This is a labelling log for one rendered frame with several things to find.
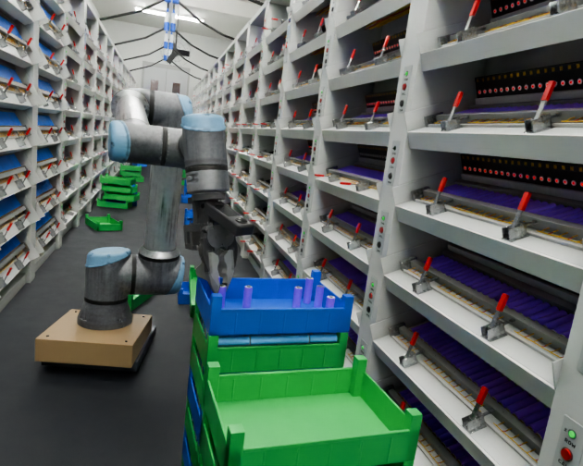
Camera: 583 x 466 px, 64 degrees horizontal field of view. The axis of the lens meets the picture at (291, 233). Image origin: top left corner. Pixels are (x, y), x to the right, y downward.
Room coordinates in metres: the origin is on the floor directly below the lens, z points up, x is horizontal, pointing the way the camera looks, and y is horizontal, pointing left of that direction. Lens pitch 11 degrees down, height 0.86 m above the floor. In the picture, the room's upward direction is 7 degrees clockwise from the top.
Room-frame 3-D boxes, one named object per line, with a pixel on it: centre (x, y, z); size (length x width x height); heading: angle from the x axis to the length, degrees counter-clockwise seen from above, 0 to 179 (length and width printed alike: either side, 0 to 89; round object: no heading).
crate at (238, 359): (0.98, 0.03, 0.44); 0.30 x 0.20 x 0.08; 110
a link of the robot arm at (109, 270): (1.64, 0.64, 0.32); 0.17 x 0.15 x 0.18; 112
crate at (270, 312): (0.98, 0.03, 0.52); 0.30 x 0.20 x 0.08; 110
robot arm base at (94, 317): (1.63, 0.65, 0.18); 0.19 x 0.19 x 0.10
